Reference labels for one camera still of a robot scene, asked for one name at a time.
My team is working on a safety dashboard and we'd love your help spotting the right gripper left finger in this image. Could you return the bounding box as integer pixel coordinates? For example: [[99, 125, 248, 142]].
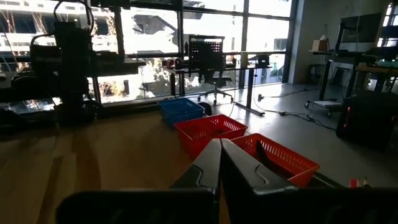
[[55, 138, 223, 224]]

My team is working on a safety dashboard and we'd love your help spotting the orange plastic bin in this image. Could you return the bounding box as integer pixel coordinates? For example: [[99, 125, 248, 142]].
[[231, 133, 321, 188]]

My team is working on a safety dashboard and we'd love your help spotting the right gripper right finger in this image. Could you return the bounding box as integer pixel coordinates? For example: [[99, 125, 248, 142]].
[[220, 138, 398, 224]]

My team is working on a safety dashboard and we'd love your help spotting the blue plastic bin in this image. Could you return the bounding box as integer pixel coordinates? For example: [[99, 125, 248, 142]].
[[157, 97, 206, 128]]

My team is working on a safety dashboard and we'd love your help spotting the black left camera cable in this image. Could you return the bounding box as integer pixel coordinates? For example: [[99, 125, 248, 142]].
[[52, 0, 95, 35]]

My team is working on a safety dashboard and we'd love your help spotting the black table clamp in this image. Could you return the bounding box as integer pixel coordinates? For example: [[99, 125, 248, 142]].
[[198, 101, 213, 117]]

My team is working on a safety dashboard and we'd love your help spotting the grey desk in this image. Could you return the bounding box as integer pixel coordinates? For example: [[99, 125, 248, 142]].
[[0, 57, 147, 103]]

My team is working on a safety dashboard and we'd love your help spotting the black computer tower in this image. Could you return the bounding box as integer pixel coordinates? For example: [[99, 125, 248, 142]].
[[335, 91, 398, 154]]

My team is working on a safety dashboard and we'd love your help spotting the black computer monitor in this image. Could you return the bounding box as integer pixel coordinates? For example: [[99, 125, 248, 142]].
[[340, 12, 384, 44]]

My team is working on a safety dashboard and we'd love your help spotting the black floor cable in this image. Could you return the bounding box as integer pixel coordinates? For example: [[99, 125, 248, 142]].
[[252, 88, 337, 131]]

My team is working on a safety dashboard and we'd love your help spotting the white cart base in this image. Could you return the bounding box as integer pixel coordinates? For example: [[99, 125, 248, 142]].
[[303, 98, 343, 118]]

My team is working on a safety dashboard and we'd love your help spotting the black standing desk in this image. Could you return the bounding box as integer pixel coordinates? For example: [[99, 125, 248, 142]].
[[308, 48, 398, 103]]

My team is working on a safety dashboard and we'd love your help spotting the black office chair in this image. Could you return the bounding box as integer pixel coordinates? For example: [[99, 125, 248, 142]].
[[187, 35, 234, 106]]

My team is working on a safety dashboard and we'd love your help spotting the black window desk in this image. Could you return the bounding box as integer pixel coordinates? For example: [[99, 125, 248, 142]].
[[161, 63, 273, 118]]

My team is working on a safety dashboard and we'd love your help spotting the red plastic bin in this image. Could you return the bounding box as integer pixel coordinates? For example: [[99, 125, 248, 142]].
[[173, 113, 249, 162]]

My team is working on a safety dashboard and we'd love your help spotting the cardboard box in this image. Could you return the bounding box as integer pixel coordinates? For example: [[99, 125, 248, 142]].
[[311, 34, 330, 52]]

